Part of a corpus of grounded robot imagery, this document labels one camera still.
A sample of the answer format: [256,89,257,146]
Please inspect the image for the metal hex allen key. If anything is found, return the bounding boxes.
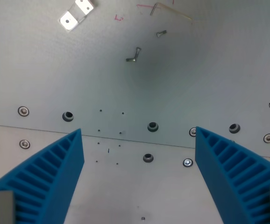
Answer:
[149,2,193,25]

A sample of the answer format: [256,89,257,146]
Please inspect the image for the silver metal angle bracket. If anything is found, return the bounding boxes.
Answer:
[59,0,95,31]

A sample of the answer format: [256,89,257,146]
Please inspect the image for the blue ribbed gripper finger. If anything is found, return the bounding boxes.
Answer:
[0,128,85,224]
[194,126,270,224]

